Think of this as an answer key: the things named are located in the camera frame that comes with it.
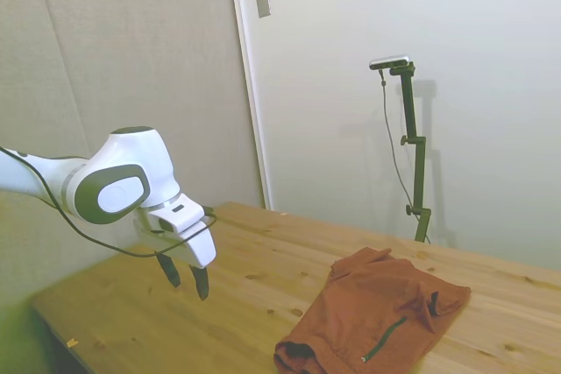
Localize grey bar camera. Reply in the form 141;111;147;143
369;55;411;71

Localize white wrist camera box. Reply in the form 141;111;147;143
147;195;208;234

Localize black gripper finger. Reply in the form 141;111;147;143
188;264;212;301
158;254;182;288

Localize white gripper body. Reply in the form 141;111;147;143
132;219;218;270

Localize dark green camera stand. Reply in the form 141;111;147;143
388;62;433;243

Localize rust red shorts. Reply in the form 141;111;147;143
273;246;472;374

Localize white door frame trim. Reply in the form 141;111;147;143
226;0;275;211

